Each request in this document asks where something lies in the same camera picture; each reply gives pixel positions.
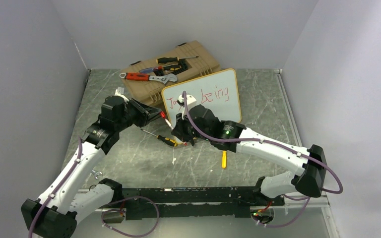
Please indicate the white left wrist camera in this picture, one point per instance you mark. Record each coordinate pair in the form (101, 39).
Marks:
(120, 92)

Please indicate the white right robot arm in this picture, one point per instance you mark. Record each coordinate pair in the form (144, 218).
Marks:
(305, 166)

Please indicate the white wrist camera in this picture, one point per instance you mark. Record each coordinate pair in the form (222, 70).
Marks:
(120, 92)
(188, 100)

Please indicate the yellow-framed whiteboard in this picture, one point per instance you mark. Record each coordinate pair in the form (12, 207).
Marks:
(217, 92)

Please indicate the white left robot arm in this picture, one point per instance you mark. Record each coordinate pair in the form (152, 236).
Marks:
(58, 210)

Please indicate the red marker cap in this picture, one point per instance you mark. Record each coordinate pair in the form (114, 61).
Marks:
(162, 115)

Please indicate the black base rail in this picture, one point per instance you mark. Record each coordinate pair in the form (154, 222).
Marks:
(140, 203)

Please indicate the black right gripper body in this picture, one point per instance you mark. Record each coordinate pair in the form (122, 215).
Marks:
(198, 135)

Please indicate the yellow handle screwdriver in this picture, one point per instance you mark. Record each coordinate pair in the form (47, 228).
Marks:
(224, 160)

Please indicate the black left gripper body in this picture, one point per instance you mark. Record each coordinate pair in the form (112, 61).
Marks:
(132, 116)

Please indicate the black yellow tool in toolbox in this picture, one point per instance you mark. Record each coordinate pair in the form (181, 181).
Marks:
(176, 68)

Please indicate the black yellow screwdriver on toolbox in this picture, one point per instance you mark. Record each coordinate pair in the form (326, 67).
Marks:
(165, 60)

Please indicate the red handle adjustable wrench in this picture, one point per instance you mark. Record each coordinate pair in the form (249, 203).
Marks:
(146, 77)

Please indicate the black orange screwdriver on table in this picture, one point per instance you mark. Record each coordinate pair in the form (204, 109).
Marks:
(165, 140)

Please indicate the silver open-end wrench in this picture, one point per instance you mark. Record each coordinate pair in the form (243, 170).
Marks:
(96, 174)

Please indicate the blue red screwdriver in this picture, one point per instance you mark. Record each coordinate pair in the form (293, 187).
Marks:
(150, 69)

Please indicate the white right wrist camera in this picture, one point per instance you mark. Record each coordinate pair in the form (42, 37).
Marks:
(188, 100)

